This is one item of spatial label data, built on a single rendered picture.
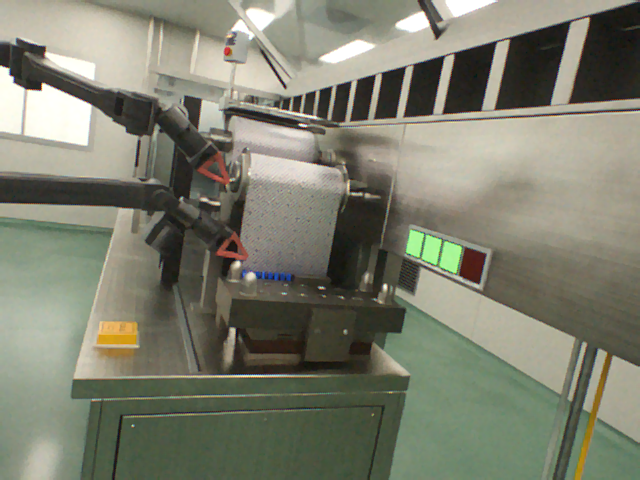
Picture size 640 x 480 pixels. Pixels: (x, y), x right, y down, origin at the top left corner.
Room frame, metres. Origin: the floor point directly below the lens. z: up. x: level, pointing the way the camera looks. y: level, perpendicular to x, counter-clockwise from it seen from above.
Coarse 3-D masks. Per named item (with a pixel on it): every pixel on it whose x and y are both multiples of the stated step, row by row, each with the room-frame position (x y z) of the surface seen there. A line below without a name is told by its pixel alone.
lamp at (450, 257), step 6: (444, 246) 0.86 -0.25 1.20; (450, 246) 0.85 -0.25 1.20; (456, 246) 0.83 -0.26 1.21; (444, 252) 0.86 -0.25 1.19; (450, 252) 0.85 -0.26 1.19; (456, 252) 0.83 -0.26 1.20; (444, 258) 0.86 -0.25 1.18; (450, 258) 0.84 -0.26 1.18; (456, 258) 0.83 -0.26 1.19; (444, 264) 0.85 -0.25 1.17; (450, 264) 0.84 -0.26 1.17; (456, 264) 0.82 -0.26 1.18; (450, 270) 0.84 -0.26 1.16; (456, 270) 0.82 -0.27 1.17
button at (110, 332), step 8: (104, 328) 0.86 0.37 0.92; (112, 328) 0.87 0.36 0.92; (120, 328) 0.87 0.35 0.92; (128, 328) 0.88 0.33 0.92; (136, 328) 0.89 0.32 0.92; (104, 336) 0.84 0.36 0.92; (112, 336) 0.84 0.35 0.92; (120, 336) 0.85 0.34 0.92; (128, 336) 0.85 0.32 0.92; (136, 336) 0.86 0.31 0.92; (128, 344) 0.85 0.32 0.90
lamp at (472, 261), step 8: (464, 256) 0.81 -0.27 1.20; (472, 256) 0.79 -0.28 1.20; (480, 256) 0.77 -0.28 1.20; (464, 264) 0.81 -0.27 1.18; (472, 264) 0.79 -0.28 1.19; (480, 264) 0.77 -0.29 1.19; (464, 272) 0.80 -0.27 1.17; (472, 272) 0.78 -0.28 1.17; (480, 272) 0.77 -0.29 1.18; (472, 280) 0.78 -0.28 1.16
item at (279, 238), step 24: (264, 216) 1.08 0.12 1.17; (288, 216) 1.10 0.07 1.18; (312, 216) 1.12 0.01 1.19; (336, 216) 1.14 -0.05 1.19; (240, 240) 1.06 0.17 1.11; (264, 240) 1.08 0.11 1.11; (288, 240) 1.10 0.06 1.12; (312, 240) 1.12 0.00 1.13; (264, 264) 1.08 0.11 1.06; (288, 264) 1.11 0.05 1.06; (312, 264) 1.13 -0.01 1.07
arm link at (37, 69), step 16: (32, 48) 1.11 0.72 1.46; (32, 64) 1.09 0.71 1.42; (48, 64) 1.09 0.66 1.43; (16, 80) 1.14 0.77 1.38; (32, 80) 1.11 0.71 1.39; (48, 80) 1.07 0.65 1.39; (64, 80) 1.05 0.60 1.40; (80, 80) 1.03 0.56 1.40; (96, 80) 1.07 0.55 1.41; (80, 96) 1.04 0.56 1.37; (96, 96) 1.01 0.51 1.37; (112, 96) 0.99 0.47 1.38; (128, 96) 0.97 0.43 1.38; (112, 112) 0.99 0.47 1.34; (128, 112) 0.97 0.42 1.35; (144, 112) 0.98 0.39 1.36; (128, 128) 0.98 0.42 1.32; (144, 128) 1.00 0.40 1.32
